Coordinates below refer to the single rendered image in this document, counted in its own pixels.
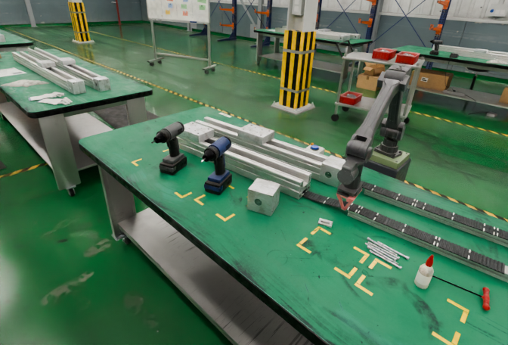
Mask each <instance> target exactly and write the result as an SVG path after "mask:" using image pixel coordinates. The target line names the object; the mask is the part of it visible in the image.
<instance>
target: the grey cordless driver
mask: <svg viewBox="0 0 508 345"><path fill-rule="evenodd" d="M183 131H184V125H183V123H181V122H179V121H177V122H174V123H172V124H170V125H169V126H167V127H165V128H163V129H161V130H160V131H158V132H157V133H156V136H155V137H154V139H153V141H152V142H151V143H152V144H153V143H154V142H156V143H157V144H158V143H163V144H164V143H166V144H167V147H168V148H169V155H167V156H166V157H164V158H163V161H162V162H161V163H160V164H159V168H160V172H162V173H166V174H169V175H172V176H173V175H174V174H176V173H177V172H178V171H179V170H181V169H182V168H184V167H185V166H186V165H187V157H186V156H184V154H183V153H180V151H179V149H180V147H179V143H178V138H177V137H176V136H178V135H180V134H181V133H182V132H183Z"/></svg>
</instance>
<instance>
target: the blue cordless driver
mask: <svg viewBox="0 0 508 345"><path fill-rule="evenodd" d="M230 147H231V140H230V139H229V137H227V136H222V137H221V138H219V139H218V140H216V141H215V142H213V143H212V144H211V145H210V146H209V147H208V148H207V149H205V151H204V155H203V159H202V160H201V163H202V162H203V161H205V162H208V161H214V165H215V171H214V172H213V173H212V174H211V175H210V176H209V177H208V179H207V180H206V181H205V184H204V188H205V191H206V192H209V193H212V194H217V195H221V193H222V192H223V191H224V190H225V189H226V188H227V187H228V186H229V185H230V184H231V183H232V174H231V173H230V171H229V170H226V169H225V155H224V152H226V151H227V150H228V149H229V148H230Z"/></svg>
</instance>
